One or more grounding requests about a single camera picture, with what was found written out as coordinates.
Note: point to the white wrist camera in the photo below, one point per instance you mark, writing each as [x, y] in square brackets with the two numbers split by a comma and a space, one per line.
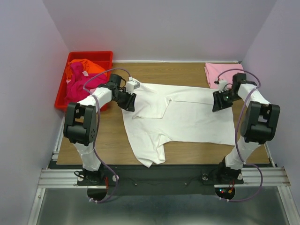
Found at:
[222, 85]
[132, 84]

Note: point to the orange t shirt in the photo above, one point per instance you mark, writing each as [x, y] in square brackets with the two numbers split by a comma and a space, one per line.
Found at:
[81, 68]

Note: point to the aluminium frame rail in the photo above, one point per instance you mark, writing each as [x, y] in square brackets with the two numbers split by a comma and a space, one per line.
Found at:
[272, 177]

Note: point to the folded pink t shirt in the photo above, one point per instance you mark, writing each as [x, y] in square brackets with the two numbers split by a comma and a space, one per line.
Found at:
[212, 70]

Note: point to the magenta t shirt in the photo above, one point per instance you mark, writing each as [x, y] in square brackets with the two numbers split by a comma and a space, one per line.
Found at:
[75, 91]

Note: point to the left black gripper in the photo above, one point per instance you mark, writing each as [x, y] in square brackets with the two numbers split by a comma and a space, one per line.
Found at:
[126, 99]

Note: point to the white printed t shirt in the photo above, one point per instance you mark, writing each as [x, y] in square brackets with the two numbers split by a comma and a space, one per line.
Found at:
[168, 113]

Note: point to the red plastic bin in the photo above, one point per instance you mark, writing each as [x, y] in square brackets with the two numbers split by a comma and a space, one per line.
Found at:
[102, 58]

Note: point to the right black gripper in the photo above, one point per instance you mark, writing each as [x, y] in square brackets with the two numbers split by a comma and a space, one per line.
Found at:
[222, 99]

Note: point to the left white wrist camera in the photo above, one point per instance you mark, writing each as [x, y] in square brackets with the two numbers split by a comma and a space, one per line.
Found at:
[132, 84]

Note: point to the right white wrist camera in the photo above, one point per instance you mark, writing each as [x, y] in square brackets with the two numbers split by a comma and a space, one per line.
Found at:
[222, 85]

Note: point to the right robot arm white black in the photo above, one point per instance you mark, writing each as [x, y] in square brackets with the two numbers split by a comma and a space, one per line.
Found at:
[257, 122]

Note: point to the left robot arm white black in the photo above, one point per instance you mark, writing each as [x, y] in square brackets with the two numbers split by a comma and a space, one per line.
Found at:
[82, 122]

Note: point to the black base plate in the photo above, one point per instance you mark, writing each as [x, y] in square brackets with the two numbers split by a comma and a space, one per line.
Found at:
[156, 180]

